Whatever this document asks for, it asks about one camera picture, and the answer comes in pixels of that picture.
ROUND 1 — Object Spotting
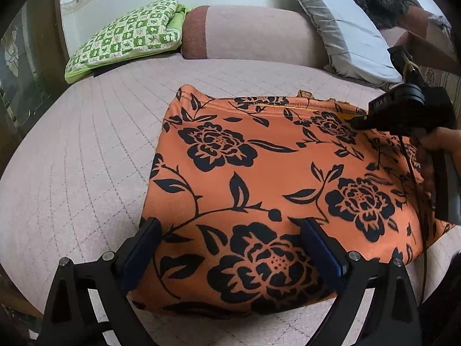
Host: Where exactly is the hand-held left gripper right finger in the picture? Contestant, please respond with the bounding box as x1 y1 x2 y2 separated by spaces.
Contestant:
301 218 423 346

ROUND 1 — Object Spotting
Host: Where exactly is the orange black floral shirt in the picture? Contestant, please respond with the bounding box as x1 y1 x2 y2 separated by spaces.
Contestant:
139 84 456 321

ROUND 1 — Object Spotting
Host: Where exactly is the green checkered pillow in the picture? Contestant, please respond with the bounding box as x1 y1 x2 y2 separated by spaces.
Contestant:
65 0 192 84

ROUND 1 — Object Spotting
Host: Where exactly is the wooden glass door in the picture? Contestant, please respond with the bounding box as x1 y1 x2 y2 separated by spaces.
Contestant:
0 3 70 177

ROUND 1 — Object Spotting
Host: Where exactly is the dark furry garment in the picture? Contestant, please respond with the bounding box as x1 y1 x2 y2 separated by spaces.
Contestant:
351 0 418 30

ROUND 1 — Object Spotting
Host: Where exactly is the pink brown bolster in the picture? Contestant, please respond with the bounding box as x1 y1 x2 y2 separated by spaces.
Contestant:
180 5 329 70

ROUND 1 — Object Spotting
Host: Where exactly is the white grey patterned cloth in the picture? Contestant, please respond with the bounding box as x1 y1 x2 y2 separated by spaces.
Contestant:
428 14 453 30

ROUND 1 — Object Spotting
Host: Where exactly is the pink brown cushion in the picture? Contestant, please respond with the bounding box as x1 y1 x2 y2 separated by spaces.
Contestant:
380 7 456 73

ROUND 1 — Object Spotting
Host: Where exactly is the grey pillow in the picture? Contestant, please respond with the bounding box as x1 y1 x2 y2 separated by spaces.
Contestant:
279 0 403 88

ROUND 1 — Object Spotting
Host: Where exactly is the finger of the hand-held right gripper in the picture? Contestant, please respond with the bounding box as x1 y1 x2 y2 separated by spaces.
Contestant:
387 46 423 88

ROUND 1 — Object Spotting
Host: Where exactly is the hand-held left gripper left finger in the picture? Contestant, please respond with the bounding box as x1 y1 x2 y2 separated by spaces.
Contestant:
41 217 163 346

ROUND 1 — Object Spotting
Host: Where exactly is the person's right hand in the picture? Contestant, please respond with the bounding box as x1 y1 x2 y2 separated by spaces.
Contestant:
415 127 461 204

